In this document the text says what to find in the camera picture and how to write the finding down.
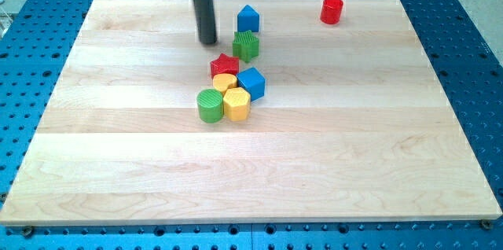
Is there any red star block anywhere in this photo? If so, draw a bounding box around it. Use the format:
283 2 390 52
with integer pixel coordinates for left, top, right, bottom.
210 53 239 78

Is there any green star block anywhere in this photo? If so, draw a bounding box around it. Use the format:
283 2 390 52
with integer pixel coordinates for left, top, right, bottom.
232 30 259 63

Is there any blue triangle block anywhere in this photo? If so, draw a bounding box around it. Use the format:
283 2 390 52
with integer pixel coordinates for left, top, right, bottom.
237 5 260 32

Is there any yellow hexagon block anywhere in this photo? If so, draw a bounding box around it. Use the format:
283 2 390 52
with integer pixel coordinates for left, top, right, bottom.
223 87 251 121

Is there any blue cube block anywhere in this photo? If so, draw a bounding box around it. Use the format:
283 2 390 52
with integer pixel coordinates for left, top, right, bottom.
237 68 266 101

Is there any yellow heart block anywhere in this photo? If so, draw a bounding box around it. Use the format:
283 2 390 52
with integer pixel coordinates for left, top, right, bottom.
212 73 237 96

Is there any green cylinder block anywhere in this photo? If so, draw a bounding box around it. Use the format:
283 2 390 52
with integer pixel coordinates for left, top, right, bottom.
196 89 223 123

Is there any light wooden board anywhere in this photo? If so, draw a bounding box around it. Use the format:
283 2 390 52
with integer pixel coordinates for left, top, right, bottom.
1 0 501 226

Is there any red cylinder block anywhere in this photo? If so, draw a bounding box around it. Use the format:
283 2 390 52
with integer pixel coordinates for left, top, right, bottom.
320 0 343 24

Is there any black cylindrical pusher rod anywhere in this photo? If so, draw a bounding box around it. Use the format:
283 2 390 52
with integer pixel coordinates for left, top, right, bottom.
193 0 217 45

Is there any blue perforated table plate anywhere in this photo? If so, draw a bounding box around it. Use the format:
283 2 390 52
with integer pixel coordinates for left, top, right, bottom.
1 0 502 249

